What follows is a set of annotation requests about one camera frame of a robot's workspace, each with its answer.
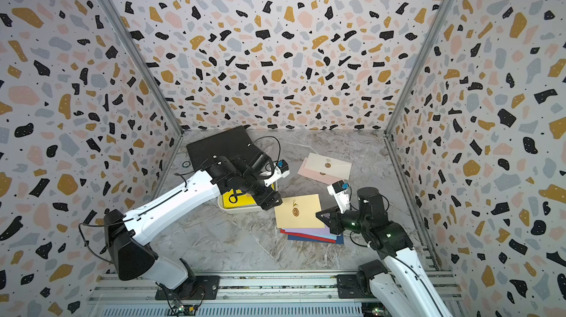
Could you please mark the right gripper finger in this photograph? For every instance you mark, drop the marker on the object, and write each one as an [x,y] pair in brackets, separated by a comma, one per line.
[331,224]
[327,215]

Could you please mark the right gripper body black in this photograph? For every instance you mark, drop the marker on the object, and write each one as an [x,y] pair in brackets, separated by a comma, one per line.
[351,221]

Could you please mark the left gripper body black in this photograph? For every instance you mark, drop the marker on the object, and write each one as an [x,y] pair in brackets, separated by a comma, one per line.
[265,195]

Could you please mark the dark blue envelope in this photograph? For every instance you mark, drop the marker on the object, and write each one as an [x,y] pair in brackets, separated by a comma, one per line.
[338,241]

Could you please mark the yellow envelope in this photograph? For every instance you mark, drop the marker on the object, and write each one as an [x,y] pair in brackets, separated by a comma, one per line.
[235,199]

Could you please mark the red envelope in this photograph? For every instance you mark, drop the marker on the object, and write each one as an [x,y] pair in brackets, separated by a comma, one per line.
[300,234]

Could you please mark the lavender envelope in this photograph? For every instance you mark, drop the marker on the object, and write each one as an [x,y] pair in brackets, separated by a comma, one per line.
[324,232]

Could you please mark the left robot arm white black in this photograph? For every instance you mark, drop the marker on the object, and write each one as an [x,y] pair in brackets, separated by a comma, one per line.
[128,235]

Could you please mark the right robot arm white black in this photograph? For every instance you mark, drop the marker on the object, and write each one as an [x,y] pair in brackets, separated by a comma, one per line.
[397,278]

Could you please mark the white storage box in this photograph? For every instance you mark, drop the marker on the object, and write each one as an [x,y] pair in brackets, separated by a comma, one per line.
[243,210]

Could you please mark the pink envelope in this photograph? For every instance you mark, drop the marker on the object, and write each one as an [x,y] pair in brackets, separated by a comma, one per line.
[316,176]

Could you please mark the black briefcase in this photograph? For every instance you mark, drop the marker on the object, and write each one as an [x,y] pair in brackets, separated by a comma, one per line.
[232,144]

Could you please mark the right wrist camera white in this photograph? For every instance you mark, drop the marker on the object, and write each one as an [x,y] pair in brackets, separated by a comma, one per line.
[340,191]

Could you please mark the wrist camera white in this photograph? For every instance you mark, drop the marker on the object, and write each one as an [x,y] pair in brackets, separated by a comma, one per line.
[340,191]
[275,172]

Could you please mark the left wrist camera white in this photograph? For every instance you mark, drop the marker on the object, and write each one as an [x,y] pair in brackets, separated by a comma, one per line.
[275,172]

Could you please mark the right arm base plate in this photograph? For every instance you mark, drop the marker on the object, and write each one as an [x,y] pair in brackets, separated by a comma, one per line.
[351,286]

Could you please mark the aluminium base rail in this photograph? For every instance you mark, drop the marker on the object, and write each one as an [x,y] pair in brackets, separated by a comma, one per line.
[264,293]

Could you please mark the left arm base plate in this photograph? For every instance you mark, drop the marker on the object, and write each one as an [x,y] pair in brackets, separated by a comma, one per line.
[193,288]

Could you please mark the right corner aluminium post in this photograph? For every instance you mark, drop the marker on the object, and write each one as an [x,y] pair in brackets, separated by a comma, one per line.
[428,43]

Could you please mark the corner aluminium post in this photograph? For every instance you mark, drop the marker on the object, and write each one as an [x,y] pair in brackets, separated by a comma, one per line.
[124,36]
[428,43]

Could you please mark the left corner aluminium post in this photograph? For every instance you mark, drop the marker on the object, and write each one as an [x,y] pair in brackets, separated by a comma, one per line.
[124,36]

